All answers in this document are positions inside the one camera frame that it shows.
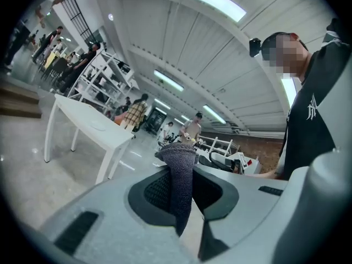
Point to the white shelving rack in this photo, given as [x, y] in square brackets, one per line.
[107, 78]

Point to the wooden step platform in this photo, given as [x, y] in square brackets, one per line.
[16, 100]

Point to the black head camera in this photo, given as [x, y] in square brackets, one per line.
[255, 47]

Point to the black chairs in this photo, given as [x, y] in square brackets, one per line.
[56, 67]

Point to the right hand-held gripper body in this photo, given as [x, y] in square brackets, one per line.
[229, 162]

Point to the grey knitted cloth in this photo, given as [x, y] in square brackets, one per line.
[180, 175]

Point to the person's black T-shirt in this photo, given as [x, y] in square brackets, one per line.
[310, 120]

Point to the black grid railing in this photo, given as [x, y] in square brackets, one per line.
[78, 12]

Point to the white overturned table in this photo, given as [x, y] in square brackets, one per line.
[220, 144]

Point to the person's right forearm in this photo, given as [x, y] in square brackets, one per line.
[265, 175]

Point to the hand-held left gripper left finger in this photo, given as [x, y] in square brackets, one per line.
[115, 230]

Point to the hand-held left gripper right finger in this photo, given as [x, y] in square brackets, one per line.
[242, 202]

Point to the person's head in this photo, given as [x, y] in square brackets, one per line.
[286, 59]

